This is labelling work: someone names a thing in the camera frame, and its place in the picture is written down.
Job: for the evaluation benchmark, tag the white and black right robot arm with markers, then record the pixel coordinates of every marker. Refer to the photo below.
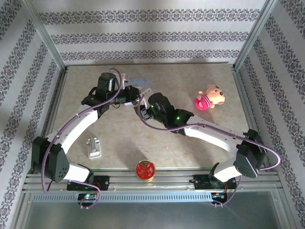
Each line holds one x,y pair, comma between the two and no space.
209,133

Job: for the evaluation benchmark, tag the controller board with green light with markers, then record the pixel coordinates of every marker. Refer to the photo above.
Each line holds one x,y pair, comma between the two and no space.
88,196

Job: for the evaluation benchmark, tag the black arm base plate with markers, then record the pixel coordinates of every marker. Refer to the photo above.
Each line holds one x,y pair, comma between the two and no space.
200,181
103,182

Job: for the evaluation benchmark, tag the aluminium frame rail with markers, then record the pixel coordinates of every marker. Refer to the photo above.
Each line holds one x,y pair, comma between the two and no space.
171,183

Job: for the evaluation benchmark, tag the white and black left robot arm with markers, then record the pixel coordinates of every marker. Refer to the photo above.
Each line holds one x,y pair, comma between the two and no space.
78,124

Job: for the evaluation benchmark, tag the blue-grey cloth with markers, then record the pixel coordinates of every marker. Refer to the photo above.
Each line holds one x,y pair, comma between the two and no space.
139,83

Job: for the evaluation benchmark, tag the aluminium frame post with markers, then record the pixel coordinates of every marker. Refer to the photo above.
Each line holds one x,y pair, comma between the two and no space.
47,33
254,33

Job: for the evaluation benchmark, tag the pink plush toy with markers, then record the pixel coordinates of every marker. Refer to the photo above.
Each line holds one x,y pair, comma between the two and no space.
214,94

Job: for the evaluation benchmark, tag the red round tin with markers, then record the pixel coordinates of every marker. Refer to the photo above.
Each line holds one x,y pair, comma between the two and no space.
145,169

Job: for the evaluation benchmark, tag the aluminium side rail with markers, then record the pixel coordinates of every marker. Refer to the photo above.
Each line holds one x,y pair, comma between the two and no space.
51,119

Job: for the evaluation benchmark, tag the grey metal panel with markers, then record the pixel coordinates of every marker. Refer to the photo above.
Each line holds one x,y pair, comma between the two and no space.
152,214

